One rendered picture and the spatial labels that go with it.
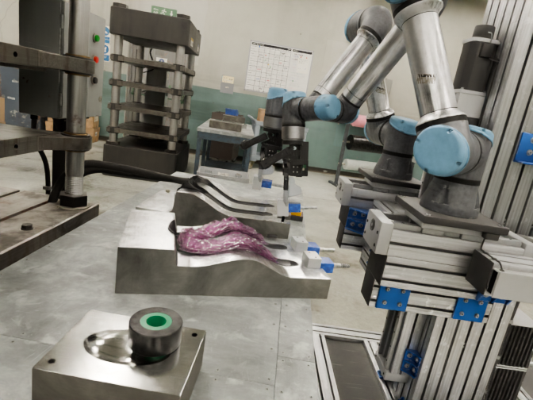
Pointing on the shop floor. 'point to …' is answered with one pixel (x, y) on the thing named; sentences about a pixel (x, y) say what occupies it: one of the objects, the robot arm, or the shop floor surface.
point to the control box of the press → (57, 33)
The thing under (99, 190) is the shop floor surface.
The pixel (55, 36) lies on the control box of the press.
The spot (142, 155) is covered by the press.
